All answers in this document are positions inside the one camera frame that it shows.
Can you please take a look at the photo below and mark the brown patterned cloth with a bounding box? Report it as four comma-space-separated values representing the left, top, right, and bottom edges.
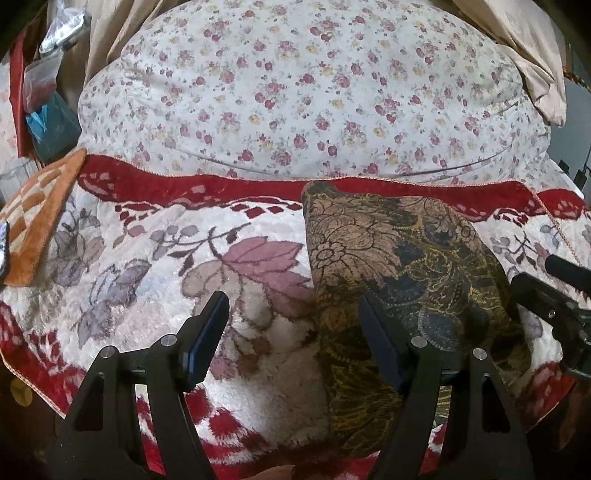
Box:
301, 181, 532, 462

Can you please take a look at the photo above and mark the beige curtain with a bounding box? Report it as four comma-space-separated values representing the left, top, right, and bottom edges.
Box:
60, 0, 162, 112

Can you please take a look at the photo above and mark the red and white floral blanket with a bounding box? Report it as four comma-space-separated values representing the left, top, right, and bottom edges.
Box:
0, 152, 591, 480

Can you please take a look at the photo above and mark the clear plastic bag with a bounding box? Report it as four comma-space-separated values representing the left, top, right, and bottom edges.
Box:
23, 48, 63, 114

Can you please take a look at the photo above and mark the beige cloth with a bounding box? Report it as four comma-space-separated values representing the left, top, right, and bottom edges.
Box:
452, 0, 568, 127

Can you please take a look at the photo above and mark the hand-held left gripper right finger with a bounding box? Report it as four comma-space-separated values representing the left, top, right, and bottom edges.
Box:
358, 293, 536, 480

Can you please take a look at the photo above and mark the clear plastic container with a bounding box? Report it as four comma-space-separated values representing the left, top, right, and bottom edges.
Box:
0, 157, 38, 204

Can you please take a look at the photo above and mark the teal bag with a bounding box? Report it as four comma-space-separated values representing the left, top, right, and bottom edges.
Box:
25, 92, 83, 164

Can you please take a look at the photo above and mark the orange checked towel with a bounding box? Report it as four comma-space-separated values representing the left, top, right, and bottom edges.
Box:
0, 148, 88, 287

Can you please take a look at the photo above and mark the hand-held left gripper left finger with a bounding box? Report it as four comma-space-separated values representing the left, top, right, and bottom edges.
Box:
48, 291, 230, 480

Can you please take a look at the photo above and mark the red cloth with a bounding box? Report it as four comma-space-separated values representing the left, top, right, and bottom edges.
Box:
9, 32, 33, 158

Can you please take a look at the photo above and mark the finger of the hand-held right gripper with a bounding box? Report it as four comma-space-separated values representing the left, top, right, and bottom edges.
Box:
510, 272, 580, 326
545, 254, 591, 296

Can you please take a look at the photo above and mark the white floral quilt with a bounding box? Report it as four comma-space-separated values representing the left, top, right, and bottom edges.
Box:
78, 0, 552, 183

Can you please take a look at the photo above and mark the clear plastic packet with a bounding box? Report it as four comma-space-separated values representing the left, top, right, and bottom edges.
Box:
39, 9, 86, 54

